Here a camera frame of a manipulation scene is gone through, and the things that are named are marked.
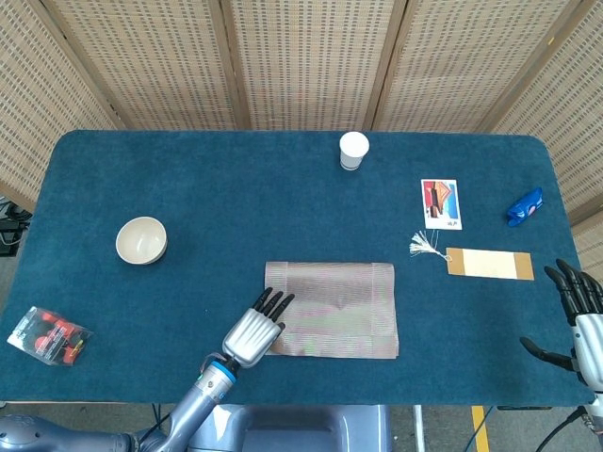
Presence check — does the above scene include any blue table cloth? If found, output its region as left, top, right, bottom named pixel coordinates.
left=0, top=129, right=595, bottom=407

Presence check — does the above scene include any brown bookmark with white tassel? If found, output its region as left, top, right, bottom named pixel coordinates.
left=408, top=230, right=536, bottom=282

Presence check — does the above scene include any white paper cup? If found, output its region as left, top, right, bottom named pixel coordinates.
left=338, top=132, right=370, bottom=172

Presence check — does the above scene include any blue snack packet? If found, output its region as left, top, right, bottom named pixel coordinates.
left=505, top=186, right=545, bottom=227

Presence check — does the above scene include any white-bordered photo postcard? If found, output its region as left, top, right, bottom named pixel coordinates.
left=420, top=178, right=464, bottom=232

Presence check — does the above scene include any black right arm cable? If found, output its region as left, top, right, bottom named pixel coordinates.
left=536, top=407, right=590, bottom=452

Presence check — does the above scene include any woven bamboo folding screen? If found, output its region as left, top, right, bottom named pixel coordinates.
left=0, top=0, right=603, bottom=274

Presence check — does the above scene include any blue-grey robot torso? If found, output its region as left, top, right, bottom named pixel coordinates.
left=187, top=403, right=393, bottom=452

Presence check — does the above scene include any brown woven placemat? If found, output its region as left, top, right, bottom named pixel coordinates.
left=261, top=261, right=400, bottom=361

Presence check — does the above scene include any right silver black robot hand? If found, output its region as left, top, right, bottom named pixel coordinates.
left=519, top=258, right=603, bottom=392

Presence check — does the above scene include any clear pack of red items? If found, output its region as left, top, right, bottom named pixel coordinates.
left=6, top=305, right=94, bottom=367

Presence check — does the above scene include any beige bowl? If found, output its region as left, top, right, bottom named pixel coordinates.
left=115, top=216, right=169, bottom=266

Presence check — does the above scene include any black equipment on floor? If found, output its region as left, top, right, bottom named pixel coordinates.
left=0, top=197, right=33, bottom=258

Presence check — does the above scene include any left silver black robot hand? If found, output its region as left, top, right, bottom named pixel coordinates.
left=220, top=287, right=296, bottom=370

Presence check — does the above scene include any metal table leg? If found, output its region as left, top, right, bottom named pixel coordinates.
left=412, top=404, right=427, bottom=452

